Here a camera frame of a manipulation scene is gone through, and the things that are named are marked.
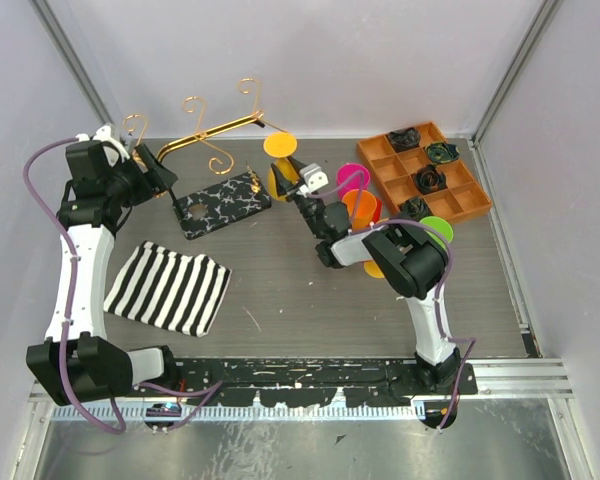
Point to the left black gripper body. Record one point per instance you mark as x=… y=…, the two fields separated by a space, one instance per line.
x=129 y=181

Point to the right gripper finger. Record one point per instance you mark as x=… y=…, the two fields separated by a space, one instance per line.
x=299 y=167
x=282 y=185

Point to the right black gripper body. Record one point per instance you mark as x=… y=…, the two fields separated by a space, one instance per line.
x=309 y=208

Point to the yellow plastic wine glass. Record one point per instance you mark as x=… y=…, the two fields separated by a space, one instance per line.
x=281 y=146

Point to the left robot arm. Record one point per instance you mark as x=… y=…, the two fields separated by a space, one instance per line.
x=75 y=361

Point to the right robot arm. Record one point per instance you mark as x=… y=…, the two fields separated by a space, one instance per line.
x=413 y=257

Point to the pink plastic wine glass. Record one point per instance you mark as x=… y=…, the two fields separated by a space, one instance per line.
x=352 y=176

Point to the gold wine glass rack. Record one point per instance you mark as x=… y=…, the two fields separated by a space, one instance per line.
x=231 y=200

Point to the orange plastic wine glass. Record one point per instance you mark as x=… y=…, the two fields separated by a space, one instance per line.
x=361 y=207

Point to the green plastic wine glass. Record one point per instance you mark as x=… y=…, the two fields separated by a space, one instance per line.
x=442 y=227

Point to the dark rose bottom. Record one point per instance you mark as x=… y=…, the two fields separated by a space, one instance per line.
x=415 y=209

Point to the dark rose top left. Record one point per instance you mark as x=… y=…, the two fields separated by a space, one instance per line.
x=404 y=139

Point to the orange compartment tray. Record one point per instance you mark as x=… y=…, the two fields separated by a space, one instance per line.
x=418 y=167

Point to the black white striped cloth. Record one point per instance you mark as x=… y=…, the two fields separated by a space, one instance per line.
x=169 y=290

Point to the dark red rose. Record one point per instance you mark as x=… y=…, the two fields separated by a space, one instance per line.
x=429 y=179

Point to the dark green rose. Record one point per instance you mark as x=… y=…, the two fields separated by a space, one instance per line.
x=440 y=153

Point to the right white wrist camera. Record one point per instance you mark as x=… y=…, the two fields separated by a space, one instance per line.
x=314 y=178

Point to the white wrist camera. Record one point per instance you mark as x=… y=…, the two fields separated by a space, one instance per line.
x=114 y=148
x=314 y=178

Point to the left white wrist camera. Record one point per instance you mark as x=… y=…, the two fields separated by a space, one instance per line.
x=114 y=148

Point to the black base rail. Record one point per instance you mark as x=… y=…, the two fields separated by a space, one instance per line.
x=304 y=382

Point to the white slotted cable duct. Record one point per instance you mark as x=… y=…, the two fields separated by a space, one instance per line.
x=338 y=411

